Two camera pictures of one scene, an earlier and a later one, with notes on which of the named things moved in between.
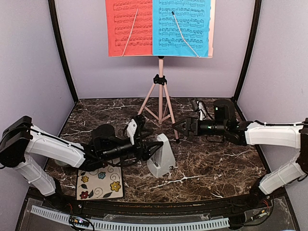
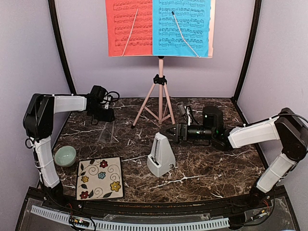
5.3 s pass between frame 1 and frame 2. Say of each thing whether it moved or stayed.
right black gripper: moved
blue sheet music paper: stayed
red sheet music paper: stayed
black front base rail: stayed
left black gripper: moved
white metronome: stayed
